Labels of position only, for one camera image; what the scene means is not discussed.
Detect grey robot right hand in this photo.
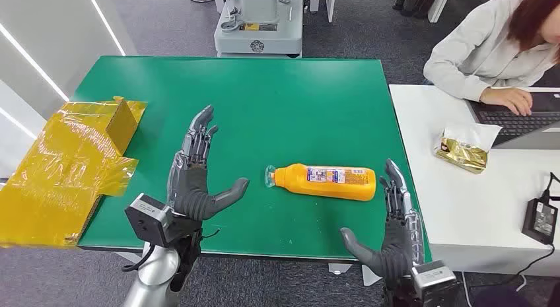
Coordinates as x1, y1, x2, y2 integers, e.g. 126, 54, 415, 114
339, 159, 425, 289

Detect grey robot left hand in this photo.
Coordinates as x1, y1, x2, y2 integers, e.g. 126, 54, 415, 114
166, 105, 250, 221

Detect orange plastic bottle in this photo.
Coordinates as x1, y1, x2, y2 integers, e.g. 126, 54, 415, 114
264, 163, 377, 202

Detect gold foil snack packet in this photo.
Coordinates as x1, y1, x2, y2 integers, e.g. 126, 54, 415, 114
434, 123, 503, 175

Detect yellow tape-wrapped cardboard box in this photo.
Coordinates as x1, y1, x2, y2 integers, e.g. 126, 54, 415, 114
0, 96, 148, 249

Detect black power adapter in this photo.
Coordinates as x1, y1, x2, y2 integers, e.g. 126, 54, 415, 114
522, 197, 559, 246

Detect grey machine base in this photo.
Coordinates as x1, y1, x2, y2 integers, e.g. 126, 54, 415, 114
213, 0, 304, 59

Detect grey laptop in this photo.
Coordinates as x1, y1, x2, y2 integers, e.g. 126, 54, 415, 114
467, 88, 560, 151

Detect person's hand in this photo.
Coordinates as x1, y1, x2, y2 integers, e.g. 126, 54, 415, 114
479, 86, 534, 117

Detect person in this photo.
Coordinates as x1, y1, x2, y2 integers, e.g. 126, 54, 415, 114
423, 0, 560, 117

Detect black bags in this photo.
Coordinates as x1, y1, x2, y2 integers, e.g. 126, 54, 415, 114
392, 0, 438, 19

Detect white furniture leg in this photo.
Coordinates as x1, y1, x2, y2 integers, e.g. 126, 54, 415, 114
427, 0, 452, 24

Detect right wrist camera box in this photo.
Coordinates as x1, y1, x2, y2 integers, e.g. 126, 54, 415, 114
410, 260, 460, 307

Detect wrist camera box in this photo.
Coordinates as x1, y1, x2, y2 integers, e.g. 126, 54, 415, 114
124, 193, 176, 248
410, 260, 460, 307

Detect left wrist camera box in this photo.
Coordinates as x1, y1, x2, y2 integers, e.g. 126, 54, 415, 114
124, 193, 176, 248

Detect white cable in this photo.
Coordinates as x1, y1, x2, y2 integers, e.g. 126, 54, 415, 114
460, 272, 528, 307

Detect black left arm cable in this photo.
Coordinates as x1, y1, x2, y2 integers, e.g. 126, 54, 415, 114
122, 242, 156, 272

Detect long black adapter cable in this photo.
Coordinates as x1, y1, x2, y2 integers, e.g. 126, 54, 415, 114
470, 242, 557, 292

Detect black adapter cable with plug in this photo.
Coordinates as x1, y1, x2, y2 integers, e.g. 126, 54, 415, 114
542, 171, 560, 202

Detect white frame legs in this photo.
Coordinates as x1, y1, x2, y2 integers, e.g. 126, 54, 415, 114
308, 0, 337, 24

